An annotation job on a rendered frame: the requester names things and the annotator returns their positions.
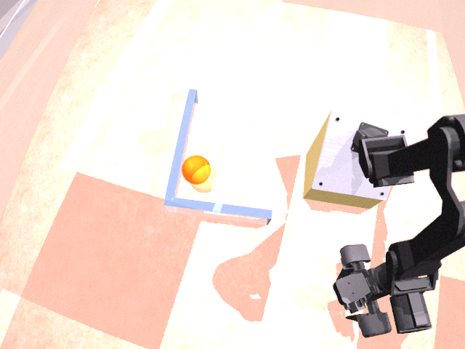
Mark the clear low corner wall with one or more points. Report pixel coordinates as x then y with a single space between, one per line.
199 213
170 199

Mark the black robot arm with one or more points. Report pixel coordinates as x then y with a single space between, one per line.
390 161

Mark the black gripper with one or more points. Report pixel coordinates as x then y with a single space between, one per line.
374 322

